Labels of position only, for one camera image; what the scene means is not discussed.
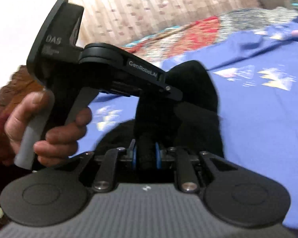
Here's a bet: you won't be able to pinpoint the black pants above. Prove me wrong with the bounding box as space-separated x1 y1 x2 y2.
94 59 226 179

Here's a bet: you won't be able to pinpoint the left hand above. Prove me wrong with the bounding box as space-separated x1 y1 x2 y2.
3 91 93 167

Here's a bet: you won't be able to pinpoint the red floral patchwork blanket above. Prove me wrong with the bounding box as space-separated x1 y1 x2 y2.
0 7 298 116

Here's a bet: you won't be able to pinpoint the beige floral curtain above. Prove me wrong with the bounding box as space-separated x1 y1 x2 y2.
70 0 258 45

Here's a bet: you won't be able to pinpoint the blue printed bed sheet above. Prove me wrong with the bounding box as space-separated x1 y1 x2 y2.
79 17 298 229

